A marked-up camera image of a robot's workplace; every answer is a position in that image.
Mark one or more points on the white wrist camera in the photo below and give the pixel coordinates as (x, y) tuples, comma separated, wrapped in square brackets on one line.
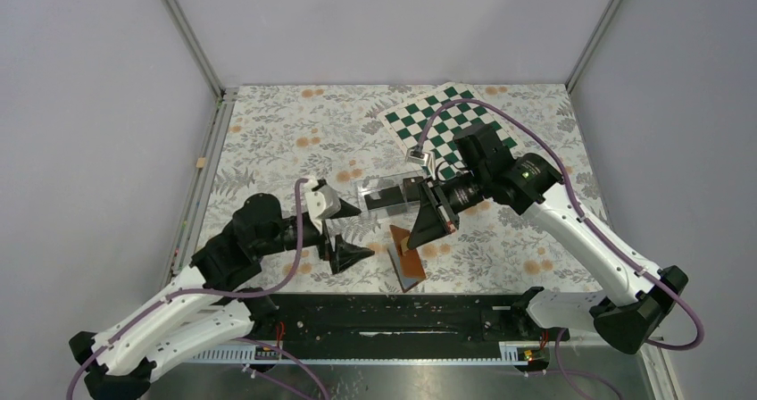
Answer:
[(426, 160), (322, 200)]

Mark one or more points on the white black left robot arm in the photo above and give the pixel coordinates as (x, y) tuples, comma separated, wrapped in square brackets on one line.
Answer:
[(222, 294)]

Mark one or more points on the clear acrylic card box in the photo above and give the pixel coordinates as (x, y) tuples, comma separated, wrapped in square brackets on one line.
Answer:
[(364, 186)]

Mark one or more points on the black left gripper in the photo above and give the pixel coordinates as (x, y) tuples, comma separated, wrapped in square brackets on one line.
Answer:
[(345, 254)]

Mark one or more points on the green white checkered mat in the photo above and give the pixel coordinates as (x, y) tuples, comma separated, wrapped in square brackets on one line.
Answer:
[(406, 121)]

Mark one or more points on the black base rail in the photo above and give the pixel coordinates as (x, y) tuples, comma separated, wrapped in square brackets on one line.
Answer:
[(398, 327)]

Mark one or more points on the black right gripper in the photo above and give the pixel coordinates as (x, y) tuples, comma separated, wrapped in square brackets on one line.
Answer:
[(428, 226)]

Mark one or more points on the floral patterned table cloth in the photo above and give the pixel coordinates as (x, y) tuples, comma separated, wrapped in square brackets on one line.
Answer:
[(279, 134)]

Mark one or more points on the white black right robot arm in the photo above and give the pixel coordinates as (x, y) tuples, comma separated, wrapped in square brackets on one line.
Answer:
[(634, 295)]

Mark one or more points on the brown leather card holder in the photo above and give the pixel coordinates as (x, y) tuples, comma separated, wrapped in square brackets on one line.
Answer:
[(406, 262)]

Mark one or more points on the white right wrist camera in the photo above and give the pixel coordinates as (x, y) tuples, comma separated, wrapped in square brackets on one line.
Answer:
[(426, 160)]

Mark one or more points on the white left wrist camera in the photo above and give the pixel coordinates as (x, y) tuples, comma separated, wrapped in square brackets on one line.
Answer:
[(322, 200)]

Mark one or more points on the black VIP credit card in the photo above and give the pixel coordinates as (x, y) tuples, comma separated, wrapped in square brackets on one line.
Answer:
[(383, 198)]

